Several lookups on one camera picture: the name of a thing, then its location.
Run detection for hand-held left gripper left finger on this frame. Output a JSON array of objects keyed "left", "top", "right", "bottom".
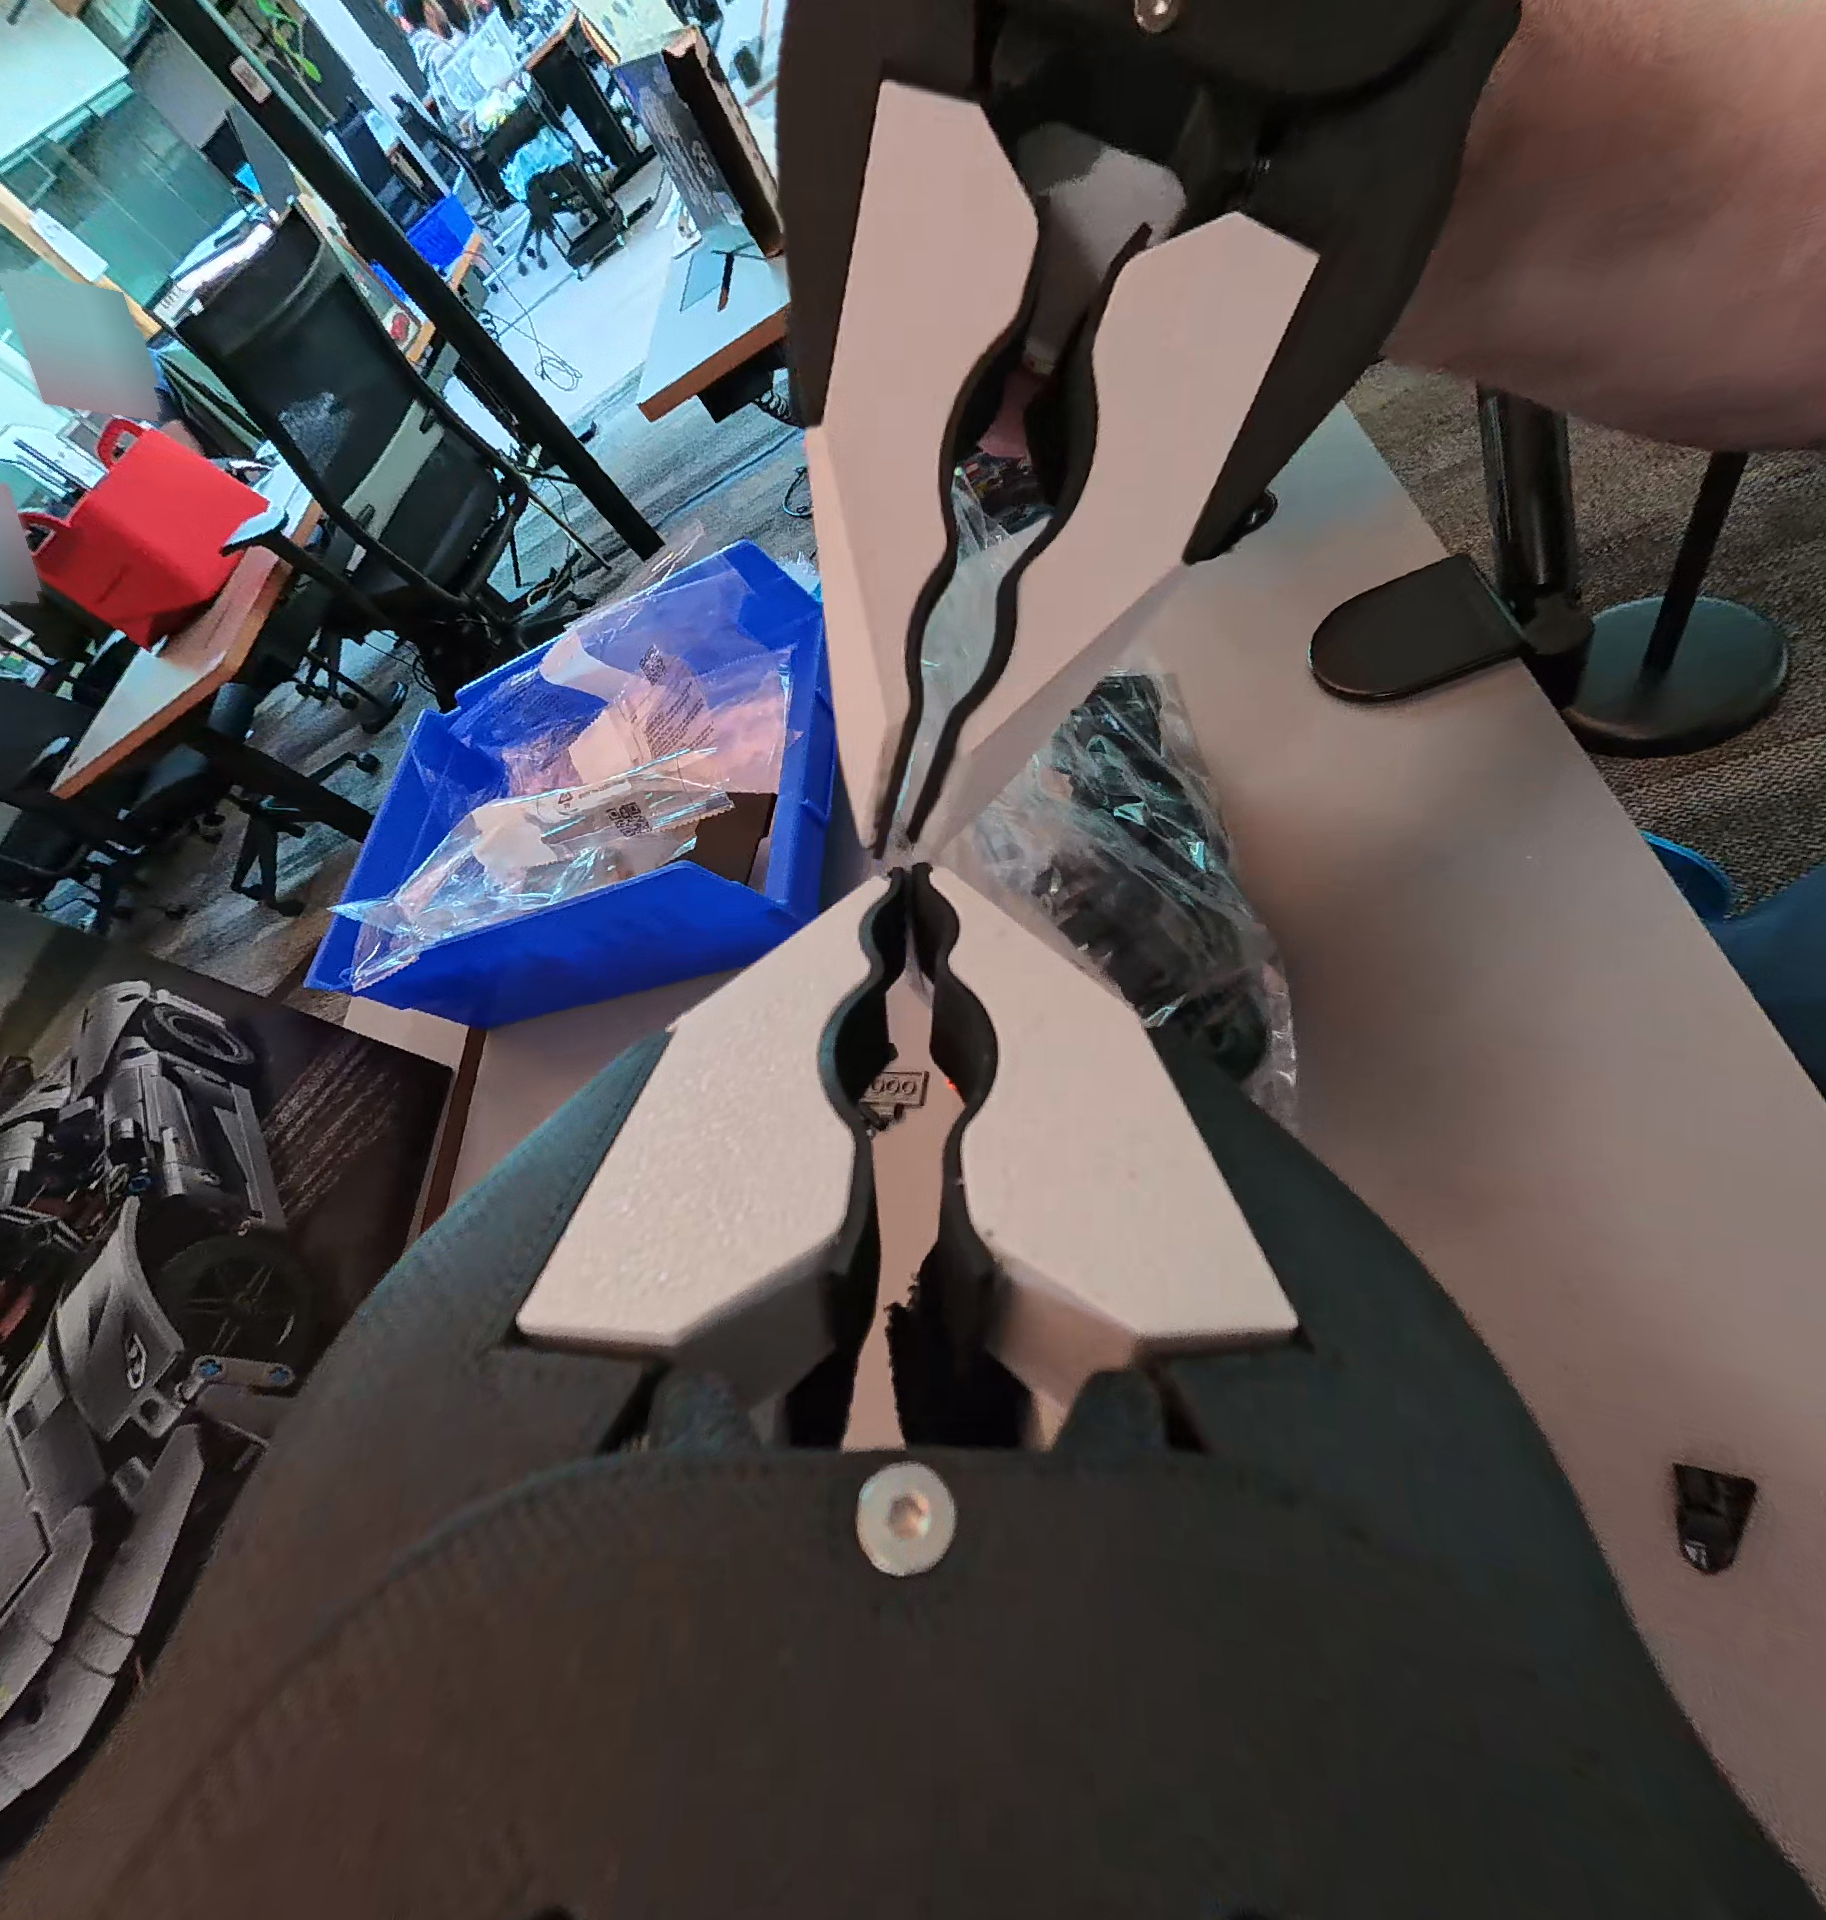
[{"left": 511, "top": 868, "right": 917, "bottom": 1414}]

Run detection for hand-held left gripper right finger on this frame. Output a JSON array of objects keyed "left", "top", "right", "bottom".
[{"left": 911, "top": 868, "right": 1301, "bottom": 1445}]

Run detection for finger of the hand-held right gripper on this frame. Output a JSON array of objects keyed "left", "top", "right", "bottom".
[
  {"left": 807, "top": 78, "right": 1043, "bottom": 846},
  {"left": 909, "top": 207, "right": 1323, "bottom": 855}
]

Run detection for large clear plastic parts bag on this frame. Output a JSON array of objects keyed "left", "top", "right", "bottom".
[{"left": 852, "top": 449, "right": 1297, "bottom": 1142}]

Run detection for person's right forearm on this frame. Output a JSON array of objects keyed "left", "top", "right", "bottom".
[{"left": 1378, "top": 0, "right": 1826, "bottom": 449}]

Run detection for toy car set box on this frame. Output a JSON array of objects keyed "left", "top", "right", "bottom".
[{"left": 0, "top": 883, "right": 472, "bottom": 1824}]

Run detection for grey top desk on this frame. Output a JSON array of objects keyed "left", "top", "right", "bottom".
[{"left": 634, "top": 226, "right": 793, "bottom": 431}]

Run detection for blue storage bin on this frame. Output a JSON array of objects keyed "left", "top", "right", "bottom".
[{"left": 302, "top": 539, "right": 840, "bottom": 1026}]

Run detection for black desk clamp with pole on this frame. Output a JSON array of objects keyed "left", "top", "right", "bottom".
[{"left": 1307, "top": 381, "right": 1592, "bottom": 710}]

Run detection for crumpled empty plastic bags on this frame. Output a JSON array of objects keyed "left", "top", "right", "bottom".
[{"left": 328, "top": 594, "right": 793, "bottom": 990}]

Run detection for black steel column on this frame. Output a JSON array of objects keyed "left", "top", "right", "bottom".
[{"left": 147, "top": 0, "right": 666, "bottom": 562}]

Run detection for black office chair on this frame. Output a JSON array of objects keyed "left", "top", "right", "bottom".
[
  {"left": 154, "top": 207, "right": 666, "bottom": 736},
  {"left": 0, "top": 660, "right": 378, "bottom": 922}
]

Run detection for round-base floor stand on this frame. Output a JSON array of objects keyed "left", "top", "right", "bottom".
[{"left": 1562, "top": 446, "right": 1792, "bottom": 761}]

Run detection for black triangular toy brick panel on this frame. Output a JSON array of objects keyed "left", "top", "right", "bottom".
[{"left": 1668, "top": 1458, "right": 1759, "bottom": 1578}]

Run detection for person's leg in jeans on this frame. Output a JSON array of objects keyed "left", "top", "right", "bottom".
[{"left": 1700, "top": 855, "right": 1826, "bottom": 1163}]

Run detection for wooden top side desk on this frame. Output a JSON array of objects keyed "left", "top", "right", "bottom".
[{"left": 47, "top": 505, "right": 331, "bottom": 803}]

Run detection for red bag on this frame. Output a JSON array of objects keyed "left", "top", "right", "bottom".
[{"left": 19, "top": 417, "right": 280, "bottom": 650}]

